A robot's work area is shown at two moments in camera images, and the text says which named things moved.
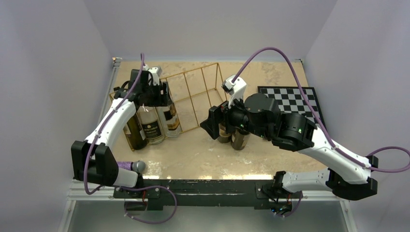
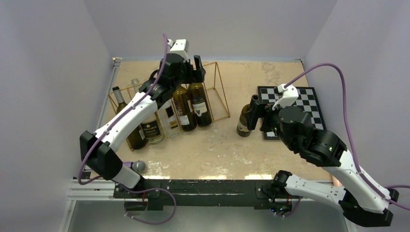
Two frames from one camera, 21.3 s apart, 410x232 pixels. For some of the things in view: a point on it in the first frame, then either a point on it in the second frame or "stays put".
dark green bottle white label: (238, 140) → (199, 99)
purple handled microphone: (138, 166) stays put
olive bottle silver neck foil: (137, 137) stays put
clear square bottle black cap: (169, 120) stays put
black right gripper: (216, 115) → (262, 109)
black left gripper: (158, 100) → (196, 76)
